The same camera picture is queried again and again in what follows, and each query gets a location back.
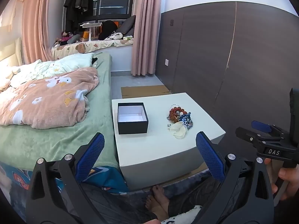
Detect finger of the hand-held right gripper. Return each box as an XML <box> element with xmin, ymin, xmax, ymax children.
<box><xmin>235</xmin><ymin>127</ymin><xmax>290</xmax><ymax>146</ymax></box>
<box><xmin>251</xmin><ymin>121</ymin><xmax>290</xmax><ymax>136</ymax></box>

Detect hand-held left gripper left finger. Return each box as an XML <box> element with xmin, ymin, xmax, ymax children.
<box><xmin>26</xmin><ymin>133</ymin><xmax>105</xmax><ymax>224</ymax></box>

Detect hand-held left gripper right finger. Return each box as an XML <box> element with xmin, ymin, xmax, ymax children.
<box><xmin>196</xmin><ymin>131</ymin><xmax>275</xmax><ymax>224</ymax></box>

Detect blue bead bracelet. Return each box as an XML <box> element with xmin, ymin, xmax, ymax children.
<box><xmin>179</xmin><ymin>112</ymin><xmax>195</xmax><ymax>130</ymax></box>

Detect black gift box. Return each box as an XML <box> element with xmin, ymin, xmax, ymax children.
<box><xmin>117</xmin><ymin>102</ymin><xmax>149</xmax><ymax>135</ymax></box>

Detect brown bead bracelet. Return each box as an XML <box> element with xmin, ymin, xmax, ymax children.
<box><xmin>169</xmin><ymin>107</ymin><xmax>187</xmax><ymax>123</ymax></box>

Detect person's right hand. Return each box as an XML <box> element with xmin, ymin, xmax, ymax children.
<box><xmin>264</xmin><ymin>158</ymin><xmax>299</xmax><ymax>201</ymax></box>

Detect blue patterned bed cover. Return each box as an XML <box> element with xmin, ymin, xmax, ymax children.
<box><xmin>0</xmin><ymin>162</ymin><xmax>129</xmax><ymax>195</ymax></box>

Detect green bed sheet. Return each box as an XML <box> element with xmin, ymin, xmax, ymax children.
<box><xmin>0</xmin><ymin>52</ymin><xmax>122</xmax><ymax>169</ymax></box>

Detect white low table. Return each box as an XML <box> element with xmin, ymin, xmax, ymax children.
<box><xmin>111</xmin><ymin>93</ymin><xmax>226</xmax><ymax>190</ymax></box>

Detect person's bare foot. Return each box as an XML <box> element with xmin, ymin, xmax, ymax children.
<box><xmin>151</xmin><ymin>185</ymin><xmax>170</xmax><ymax>206</ymax></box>
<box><xmin>145</xmin><ymin>195</ymin><xmax>170</xmax><ymax>222</ymax></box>

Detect white printed cloth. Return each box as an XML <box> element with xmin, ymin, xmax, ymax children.
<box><xmin>161</xmin><ymin>205</ymin><xmax>202</xmax><ymax>224</ymax></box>

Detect pink floral blanket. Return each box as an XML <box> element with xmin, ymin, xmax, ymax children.
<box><xmin>0</xmin><ymin>67</ymin><xmax>100</xmax><ymax>129</ymax></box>

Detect flat brown cardboard sheet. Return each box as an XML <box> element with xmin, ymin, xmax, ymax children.
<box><xmin>121</xmin><ymin>85</ymin><xmax>172</xmax><ymax>99</ymax></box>

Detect pale white quilt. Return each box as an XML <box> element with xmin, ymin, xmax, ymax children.
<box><xmin>0</xmin><ymin>52</ymin><xmax>95</xmax><ymax>90</ymax></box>

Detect patterned window seat cushion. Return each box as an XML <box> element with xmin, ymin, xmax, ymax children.
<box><xmin>51</xmin><ymin>38</ymin><xmax>134</xmax><ymax>60</ymax></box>

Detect pile of plush toys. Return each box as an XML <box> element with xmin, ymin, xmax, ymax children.
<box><xmin>54</xmin><ymin>31</ymin><xmax>81</xmax><ymax>46</ymax></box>

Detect white patterned cloth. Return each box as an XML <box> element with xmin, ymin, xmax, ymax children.
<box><xmin>104</xmin><ymin>31</ymin><xmax>124</xmax><ymax>41</ymax></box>

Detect black bag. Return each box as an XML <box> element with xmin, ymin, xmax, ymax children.
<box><xmin>98</xmin><ymin>20</ymin><xmax>118</xmax><ymax>41</ymax></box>

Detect white desk lamp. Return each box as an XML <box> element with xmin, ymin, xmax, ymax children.
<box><xmin>79</xmin><ymin>22</ymin><xmax>104</xmax><ymax>43</ymax></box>

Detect cream padded headboard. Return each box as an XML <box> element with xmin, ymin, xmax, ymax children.
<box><xmin>0</xmin><ymin>24</ymin><xmax>24</xmax><ymax>70</ymax></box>

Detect grey pillow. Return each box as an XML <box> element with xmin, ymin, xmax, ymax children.
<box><xmin>115</xmin><ymin>15</ymin><xmax>136</xmax><ymax>36</ymax></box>

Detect pink curtain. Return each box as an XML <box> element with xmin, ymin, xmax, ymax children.
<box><xmin>130</xmin><ymin>0</ymin><xmax>163</xmax><ymax>77</ymax></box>
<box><xmin>22</xmin><ymin>0</ymin><xmax>56</xmax><ymax>64</ymax></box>

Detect hanging dark clothes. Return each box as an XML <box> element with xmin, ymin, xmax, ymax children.
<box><xmin>63</xmin><ymin>0</ymin><xmax>94</xmax><ymax>32</ymax></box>

